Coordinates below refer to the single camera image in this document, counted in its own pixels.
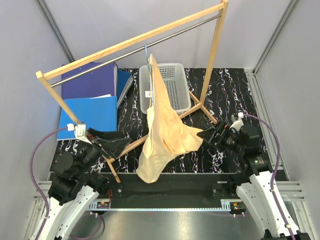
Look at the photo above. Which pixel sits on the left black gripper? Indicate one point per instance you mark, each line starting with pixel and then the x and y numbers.
pixel 112 145

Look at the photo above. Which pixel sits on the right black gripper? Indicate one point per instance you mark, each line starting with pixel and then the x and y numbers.
pixel 208 134

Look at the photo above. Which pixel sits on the beige t shirt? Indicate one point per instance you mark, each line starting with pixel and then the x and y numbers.
pixel 168 137

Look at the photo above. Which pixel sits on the light blue wire hanger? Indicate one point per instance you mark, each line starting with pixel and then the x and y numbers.
pixel 150 75

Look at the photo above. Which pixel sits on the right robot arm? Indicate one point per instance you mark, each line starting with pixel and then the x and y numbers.
pixel 255 185

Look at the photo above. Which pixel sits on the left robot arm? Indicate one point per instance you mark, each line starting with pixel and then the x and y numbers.
pixel 75 185

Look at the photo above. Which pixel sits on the blue folder with papers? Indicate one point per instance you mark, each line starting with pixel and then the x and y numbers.
pixel 99 113

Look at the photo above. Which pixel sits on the blue upright binder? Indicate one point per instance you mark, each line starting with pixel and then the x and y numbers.
pixel 124 82

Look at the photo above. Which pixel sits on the white plastic basket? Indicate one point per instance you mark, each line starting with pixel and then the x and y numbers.
pixel 174 77

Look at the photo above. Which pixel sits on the wooden clothes rack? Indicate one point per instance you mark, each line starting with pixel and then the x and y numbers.
pixel 221 9

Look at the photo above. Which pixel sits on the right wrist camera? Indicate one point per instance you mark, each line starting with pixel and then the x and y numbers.
pixel 237 121

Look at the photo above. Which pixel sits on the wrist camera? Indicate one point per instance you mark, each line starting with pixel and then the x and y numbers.
pixel 79 130
pixel 237 121

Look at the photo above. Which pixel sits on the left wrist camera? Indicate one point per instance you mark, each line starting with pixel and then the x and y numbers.
pixel 79 130

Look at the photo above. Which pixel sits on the purple ring binder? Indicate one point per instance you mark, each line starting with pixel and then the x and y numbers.
pixel 100 82

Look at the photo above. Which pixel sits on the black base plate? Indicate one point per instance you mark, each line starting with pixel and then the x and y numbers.
pixel 216 185

